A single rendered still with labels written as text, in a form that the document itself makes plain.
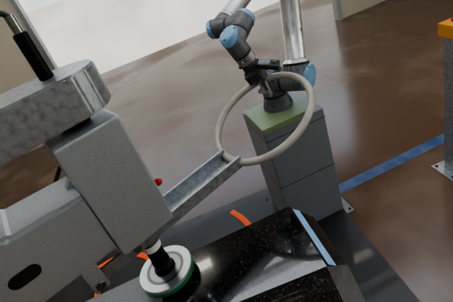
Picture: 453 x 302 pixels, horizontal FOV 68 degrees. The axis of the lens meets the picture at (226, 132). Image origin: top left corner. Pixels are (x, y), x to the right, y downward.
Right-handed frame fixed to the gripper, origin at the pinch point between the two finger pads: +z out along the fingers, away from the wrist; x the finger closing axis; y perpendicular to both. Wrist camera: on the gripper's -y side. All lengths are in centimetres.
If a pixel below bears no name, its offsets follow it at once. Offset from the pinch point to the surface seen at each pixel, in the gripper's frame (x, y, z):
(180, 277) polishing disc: 89, 27, -3
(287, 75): 4.2, -11.9, -8.0
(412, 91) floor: -150, -39, 192
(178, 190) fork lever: 60, 27, -17
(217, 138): 30.4, 20.9, -8.0
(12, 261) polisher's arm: 101, 34, -58
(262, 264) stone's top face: 80, 2, 11
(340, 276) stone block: 80, -23, 23
